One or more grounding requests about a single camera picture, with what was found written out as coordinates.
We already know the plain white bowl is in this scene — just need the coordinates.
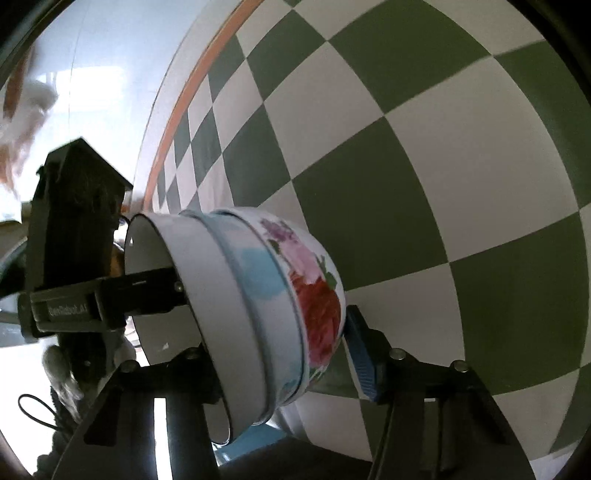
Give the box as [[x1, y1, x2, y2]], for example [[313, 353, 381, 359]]
[[124, 213, 274, 445]]

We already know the white gloved left hand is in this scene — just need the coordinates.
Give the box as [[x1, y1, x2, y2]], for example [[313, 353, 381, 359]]
[[42, 331, 136, 424]]

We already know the rose floral bowl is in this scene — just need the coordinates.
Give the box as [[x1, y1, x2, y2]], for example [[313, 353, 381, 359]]
[[218, 207, 346, 385]]

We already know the green checkered table mat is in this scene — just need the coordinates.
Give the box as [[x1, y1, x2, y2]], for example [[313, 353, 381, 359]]
[[149, 1, 590, 460]]

